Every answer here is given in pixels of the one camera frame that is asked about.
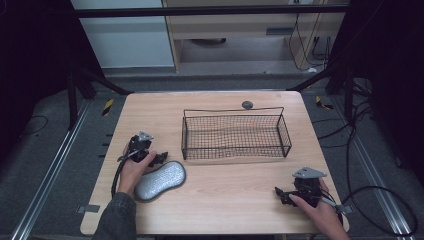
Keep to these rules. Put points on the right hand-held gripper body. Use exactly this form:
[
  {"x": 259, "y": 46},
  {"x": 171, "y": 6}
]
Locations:
[{"x": 307, "y": 186}]

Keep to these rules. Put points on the aluminium floor rail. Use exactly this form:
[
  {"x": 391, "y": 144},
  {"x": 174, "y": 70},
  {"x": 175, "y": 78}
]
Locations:
[
  {"x": 50, "y": 170},
  {"x": 373, "y": 166}
]

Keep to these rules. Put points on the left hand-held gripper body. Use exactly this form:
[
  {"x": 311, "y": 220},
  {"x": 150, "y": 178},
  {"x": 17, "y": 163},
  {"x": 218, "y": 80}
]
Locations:
[{"x": 140, "y": 146}]

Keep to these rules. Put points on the grey round table grommet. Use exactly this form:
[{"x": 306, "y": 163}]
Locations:
[{"x": 247, "y": 105}]

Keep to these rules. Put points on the person's left hand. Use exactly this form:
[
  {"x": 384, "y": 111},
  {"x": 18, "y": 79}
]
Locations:
[{"x": 130, "y": 175}]

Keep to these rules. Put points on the light wooden desk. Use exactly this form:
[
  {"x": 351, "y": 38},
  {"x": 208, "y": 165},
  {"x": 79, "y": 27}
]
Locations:
[{"x": 233, "y": 25}]

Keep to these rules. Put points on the person's right hand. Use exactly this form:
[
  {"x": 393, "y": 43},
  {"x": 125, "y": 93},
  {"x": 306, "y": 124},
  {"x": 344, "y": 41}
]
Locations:
[{"x": 321, "y": 215}]

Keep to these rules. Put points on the yellow black tape strip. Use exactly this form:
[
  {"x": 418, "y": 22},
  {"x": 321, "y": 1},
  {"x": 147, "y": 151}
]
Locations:
[
  {"x": 107, "y": 107},
  {"x": 322, "y": 103}
]

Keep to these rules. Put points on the white cabinet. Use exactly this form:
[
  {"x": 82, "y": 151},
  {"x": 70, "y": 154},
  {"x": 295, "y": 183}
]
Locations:
[{"x": 126, "y": 43}]

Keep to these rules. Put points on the grey metal bracket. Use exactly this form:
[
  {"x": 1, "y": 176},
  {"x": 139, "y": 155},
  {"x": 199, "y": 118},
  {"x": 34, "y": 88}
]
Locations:
[
  {"x": 88, "y": 208},
  {"x": 345, "y": 209}
]

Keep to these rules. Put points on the black metal stand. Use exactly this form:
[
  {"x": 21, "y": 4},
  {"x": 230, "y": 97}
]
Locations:
[
  {"x": 71, "y": 100},
  {"x": 348, "y": 93}
]

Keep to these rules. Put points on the black curtain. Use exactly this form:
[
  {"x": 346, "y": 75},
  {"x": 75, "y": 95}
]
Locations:
[
  {"x": 393, "y": 66},
  {"x": 33, "y": 66}
]

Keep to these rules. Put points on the silver scouring sponge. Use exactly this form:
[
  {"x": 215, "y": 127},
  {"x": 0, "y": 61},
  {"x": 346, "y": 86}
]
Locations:
[{"x": 160, "y": 180}]

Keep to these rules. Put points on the black horizontal bar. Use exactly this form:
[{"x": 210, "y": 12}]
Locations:
[{"x": 200, "y": 11}]

